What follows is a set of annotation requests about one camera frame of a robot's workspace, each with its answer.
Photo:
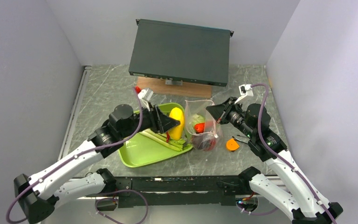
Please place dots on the orange red chili pepper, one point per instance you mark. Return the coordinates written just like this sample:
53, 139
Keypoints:
202, 127

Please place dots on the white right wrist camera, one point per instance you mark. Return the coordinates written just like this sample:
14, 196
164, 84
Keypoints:
245, 91

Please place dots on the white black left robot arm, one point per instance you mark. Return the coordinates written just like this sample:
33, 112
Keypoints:
40, 194

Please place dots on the orange pumpkin slice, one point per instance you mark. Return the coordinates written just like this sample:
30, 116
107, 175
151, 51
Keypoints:
232, 145

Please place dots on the green celery stalks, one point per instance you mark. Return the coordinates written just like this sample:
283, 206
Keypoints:
162, 139

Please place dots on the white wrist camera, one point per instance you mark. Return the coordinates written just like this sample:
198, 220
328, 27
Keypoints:
245, 91
144, 95

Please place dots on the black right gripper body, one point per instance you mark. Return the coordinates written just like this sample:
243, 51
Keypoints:
234, 115

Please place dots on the dark grey rack device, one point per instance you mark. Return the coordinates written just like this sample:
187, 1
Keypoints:
181, 52

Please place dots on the green cabbage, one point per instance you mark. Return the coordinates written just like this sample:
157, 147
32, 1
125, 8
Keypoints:
197, 119

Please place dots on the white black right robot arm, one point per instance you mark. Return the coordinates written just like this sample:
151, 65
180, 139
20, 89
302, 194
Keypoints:
301, 202

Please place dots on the lower black yellow screwdriver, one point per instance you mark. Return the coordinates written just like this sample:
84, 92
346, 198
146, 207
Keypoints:
240, 141

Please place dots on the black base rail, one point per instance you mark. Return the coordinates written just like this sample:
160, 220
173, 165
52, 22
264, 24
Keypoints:
226, 190

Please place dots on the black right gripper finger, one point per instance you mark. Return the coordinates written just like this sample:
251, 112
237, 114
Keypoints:
218, 109
221, 118

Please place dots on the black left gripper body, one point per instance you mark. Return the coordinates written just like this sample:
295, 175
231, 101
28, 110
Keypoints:
155, 125

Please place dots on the green plastic tray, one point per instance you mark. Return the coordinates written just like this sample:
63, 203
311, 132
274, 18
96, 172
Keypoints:
141, 151

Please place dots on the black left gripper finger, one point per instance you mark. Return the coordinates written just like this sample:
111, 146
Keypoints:
168, 125
163, 112

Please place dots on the wooden board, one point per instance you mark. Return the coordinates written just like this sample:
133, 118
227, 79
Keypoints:
186, 89

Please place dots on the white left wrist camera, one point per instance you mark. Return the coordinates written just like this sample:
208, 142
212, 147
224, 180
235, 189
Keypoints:
144, 95

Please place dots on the clear pink zip top bag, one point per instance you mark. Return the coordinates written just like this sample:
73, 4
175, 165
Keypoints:
193, 107

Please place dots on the red tomato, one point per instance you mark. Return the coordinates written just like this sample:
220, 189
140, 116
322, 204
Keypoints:
211, 144

